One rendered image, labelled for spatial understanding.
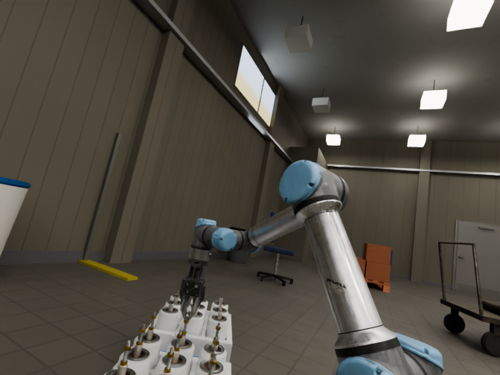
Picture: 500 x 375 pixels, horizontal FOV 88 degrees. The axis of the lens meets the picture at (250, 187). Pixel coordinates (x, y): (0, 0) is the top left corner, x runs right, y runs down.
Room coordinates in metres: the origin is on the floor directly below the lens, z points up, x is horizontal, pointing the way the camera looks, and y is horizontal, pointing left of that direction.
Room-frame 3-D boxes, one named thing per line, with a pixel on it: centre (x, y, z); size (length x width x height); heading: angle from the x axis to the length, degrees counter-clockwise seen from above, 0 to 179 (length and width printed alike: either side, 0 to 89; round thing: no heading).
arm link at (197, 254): (0.99, 0.14, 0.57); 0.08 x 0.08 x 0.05
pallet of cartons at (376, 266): (5.80, -2.72, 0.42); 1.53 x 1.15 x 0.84; 152
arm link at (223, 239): (0.93, 0.06, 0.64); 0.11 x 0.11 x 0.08; 41
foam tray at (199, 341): (1.43, 0.16, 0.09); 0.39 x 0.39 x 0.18; 4
